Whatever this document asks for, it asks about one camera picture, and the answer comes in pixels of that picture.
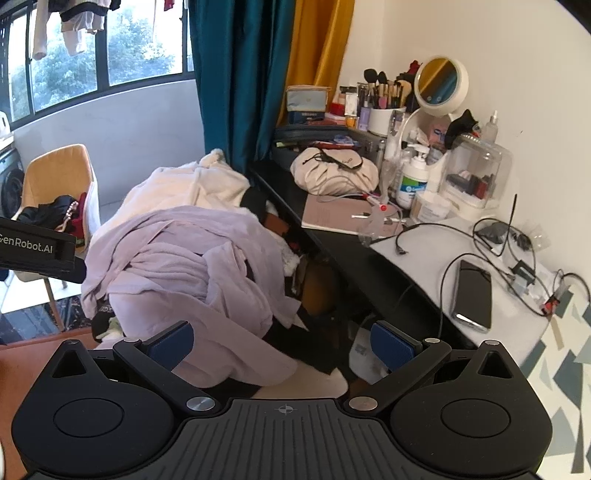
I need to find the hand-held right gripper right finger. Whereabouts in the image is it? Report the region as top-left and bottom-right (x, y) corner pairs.
(344, 320), (532, 418)

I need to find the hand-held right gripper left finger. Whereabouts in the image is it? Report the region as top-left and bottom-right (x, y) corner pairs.
(46, 322), (222, 418)

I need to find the cream fluffy garment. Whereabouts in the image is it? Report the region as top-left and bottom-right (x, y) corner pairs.
(111, 148), (252, 223)

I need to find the black clothes pile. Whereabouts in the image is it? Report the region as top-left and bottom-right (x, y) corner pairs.
(18, 195), (80, 232)

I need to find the white plastic bag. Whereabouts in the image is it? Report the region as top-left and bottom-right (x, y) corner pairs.
(348, 338), (394, 385)

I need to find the red cloth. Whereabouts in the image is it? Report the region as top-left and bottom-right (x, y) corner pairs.
(68, 193), (92, 241)

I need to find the tan chair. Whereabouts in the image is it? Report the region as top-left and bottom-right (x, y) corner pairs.
(11, 144), (102, 325)

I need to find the lavender garment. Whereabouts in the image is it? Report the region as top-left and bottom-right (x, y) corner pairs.
(81, 205), (310, 388)

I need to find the brown box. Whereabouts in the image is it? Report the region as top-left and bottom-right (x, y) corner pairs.
(295, 262), (343, 315)

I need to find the white fluffy cushion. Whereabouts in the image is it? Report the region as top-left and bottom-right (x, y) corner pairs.
(249, 359), (350, 400)

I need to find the black phone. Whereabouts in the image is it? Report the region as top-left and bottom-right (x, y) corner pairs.
(450, 259), (494, 334)

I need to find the white cream jar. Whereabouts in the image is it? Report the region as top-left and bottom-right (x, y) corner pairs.
(411, 191), (451, 223)

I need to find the pink notebook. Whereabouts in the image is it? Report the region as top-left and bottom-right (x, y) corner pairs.
(301, 194), (408, 234)

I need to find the black adapter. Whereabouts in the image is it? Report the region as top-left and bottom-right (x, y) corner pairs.
(475, 220), (509, 244)

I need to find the white pump lotion bottle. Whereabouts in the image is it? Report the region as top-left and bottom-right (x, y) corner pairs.
(396, 144), (431, 210)

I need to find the clear plastic bag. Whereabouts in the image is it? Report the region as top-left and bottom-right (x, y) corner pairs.
(525, 220), (556, 251)

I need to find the clear cosmetics storage case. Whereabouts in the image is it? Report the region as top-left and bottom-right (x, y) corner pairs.
(438, 136), (513, 219)

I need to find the black makeup case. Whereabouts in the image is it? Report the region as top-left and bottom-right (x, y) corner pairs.
(273, 124), (387, 163)

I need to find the pale hanging garment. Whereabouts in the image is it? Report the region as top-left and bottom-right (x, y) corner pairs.
(30, 0), (52, 61)

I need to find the pink packet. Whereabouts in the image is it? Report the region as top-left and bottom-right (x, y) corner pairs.
(427, 115), (451, 147)

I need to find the white brush holder cup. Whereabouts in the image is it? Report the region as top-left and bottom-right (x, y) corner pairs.
(368, 107), (407, 137)

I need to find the beige hanging garment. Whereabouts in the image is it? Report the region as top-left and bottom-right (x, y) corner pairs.
(59, 0), (112, 57)

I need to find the black cloth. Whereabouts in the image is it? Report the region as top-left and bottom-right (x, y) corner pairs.
(444, 109), (481, 150)

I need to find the black framed window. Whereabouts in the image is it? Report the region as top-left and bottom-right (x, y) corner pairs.
(0, 0), (197, 131)

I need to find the clear spray bottle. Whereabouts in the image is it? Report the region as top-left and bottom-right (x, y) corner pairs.
(480, 111), (502, 145)

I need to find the bunch of makeup brushes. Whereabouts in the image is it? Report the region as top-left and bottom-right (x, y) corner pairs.
(364, 68), (417, 112)

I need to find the grey blue box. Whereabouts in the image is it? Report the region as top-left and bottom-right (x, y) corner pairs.
(285, 85), (331, 125)

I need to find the round white makeup mirror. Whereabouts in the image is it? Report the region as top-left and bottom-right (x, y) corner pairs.
(398, 55), (470, 154)

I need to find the teal curtain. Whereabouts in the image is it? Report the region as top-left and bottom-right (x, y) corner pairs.
(187, 0), (296, 175)

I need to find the mustard yellow curtain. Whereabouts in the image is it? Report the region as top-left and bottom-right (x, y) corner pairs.
(277, 0), (356, 126)

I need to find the cream drawstring bag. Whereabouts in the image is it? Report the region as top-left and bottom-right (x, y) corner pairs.
(290, 147), (382, 196)

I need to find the thin black cable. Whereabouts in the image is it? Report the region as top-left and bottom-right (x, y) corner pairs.
(522, 271), (591, 317)

